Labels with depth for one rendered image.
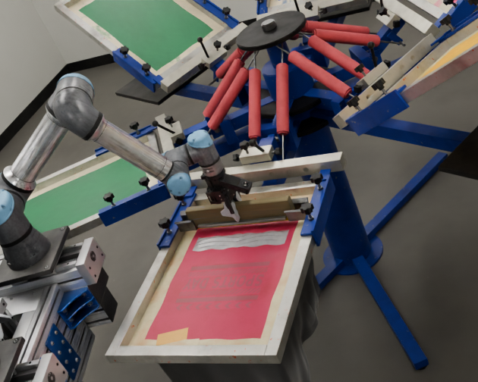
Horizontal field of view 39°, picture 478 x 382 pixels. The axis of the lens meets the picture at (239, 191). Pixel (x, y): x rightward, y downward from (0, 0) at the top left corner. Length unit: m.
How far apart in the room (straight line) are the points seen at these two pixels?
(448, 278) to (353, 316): 0.47
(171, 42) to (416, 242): 1.62
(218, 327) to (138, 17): 2.08
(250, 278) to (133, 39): 1.78
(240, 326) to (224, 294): 0.17
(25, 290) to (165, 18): 1.87
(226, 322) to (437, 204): 1.92
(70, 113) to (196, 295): 0.72
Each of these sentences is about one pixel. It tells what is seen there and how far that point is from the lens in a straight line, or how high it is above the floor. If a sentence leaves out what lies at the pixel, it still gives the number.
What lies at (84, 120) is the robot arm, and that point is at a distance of 2.04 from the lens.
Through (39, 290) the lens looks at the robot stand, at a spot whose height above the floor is 1.17.
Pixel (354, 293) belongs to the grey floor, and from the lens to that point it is 3.42.
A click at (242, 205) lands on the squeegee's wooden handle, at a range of 2.37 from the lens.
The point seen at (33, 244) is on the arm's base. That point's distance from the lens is 2.27.
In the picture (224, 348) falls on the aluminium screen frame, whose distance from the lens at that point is 2.00.
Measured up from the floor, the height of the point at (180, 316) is 0.95.
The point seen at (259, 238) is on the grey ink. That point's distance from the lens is 2.36.
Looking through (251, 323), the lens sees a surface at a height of 0.95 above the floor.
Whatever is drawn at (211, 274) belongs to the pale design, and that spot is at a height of 0.96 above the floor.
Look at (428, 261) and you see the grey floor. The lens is 3.47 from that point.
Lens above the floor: 2.36
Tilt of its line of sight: 32 degrees down
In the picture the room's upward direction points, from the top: 25 degrees counter-clockwise
